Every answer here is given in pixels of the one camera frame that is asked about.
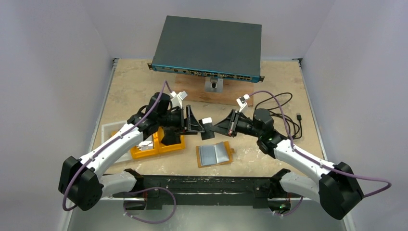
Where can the metal switch stand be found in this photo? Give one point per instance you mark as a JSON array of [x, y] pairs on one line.
[[213, 84]]

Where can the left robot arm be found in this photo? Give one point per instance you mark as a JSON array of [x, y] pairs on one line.
[[83, 180]]

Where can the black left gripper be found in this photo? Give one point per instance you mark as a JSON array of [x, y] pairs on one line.
[[192, 125]]

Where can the white plastic tray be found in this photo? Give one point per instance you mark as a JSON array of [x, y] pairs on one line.
[[107, 131]]

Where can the yellow bin with silver cards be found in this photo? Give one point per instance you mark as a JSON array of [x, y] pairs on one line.
[[138, 155]]

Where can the wooden board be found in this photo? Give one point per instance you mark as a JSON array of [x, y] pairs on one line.
[[194, 87]]

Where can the yellow bin with black cards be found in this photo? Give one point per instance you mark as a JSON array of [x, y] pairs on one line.
[[165, 140]]

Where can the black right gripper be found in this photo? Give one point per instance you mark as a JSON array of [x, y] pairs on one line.
[[234, 122]]

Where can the tan leather card holder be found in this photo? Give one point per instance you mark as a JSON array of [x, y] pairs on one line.
[[214, 155]]

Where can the black credit card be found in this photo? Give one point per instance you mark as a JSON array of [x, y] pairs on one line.
[[207, 124]]

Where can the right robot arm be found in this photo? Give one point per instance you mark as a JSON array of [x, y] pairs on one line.
[[329, 184]]

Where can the silver VIP card stack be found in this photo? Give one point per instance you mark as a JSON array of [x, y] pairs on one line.
[[145, 146]]

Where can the blue network switch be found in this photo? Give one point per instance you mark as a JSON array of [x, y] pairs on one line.
[[209, 48]]

